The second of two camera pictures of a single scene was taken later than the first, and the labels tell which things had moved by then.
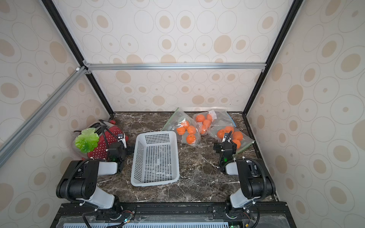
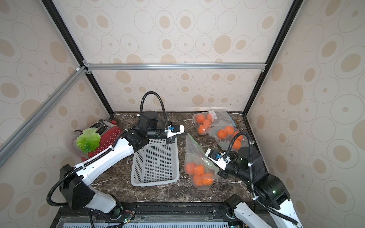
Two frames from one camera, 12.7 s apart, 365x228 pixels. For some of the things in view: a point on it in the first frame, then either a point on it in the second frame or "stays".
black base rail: x=174 y=214 stays
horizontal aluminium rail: x=254 y=66 stays
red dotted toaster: x=107 y=132 stays
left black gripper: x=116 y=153 → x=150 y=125
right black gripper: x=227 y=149 → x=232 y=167
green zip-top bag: x=186 y=126 → x=201 y=169
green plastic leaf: x=87 y=140 stays
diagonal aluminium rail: x=13 y=141 stays
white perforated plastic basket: x=156 y=158 stays
